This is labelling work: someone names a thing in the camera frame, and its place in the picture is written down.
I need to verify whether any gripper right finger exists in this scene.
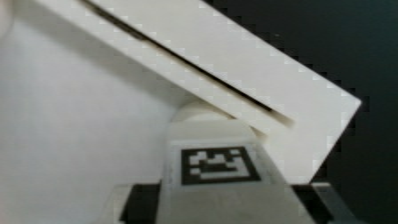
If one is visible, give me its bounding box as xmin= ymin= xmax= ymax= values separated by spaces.
xmin=294 ymin=182 xmax=363 ymax=224

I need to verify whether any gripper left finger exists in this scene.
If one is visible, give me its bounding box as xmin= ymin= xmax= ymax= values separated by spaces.
xmin=95 ymin=183 xmax=160 ymax=224

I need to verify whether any white square table top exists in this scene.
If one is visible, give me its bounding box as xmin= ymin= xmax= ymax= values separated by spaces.
xmin=0 ymin=0 xmax=361 ymax=224

